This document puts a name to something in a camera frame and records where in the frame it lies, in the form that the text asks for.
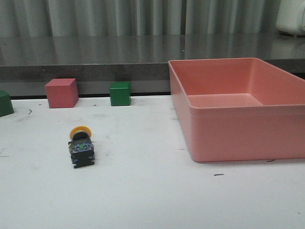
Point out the green cube block centre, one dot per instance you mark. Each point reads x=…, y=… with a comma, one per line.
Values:
x=120, y=94

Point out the grey curtain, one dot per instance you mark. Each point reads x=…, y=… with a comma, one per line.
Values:
x=58, y=18

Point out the yellow push button switch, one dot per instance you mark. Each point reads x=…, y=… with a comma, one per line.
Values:
x=81, y=147

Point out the white appliance on counter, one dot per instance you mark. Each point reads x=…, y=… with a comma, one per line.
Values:
x=291, y=17

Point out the green block left edge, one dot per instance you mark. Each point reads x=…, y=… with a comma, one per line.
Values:
x=6, y=107

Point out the dark grey counter shelf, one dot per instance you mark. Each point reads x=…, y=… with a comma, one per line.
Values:
x=27, y=64

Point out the pink plastic bin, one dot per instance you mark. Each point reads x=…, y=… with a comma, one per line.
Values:
x=238, y=109

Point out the pink cube block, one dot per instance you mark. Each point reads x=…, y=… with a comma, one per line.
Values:
x=62, y=93

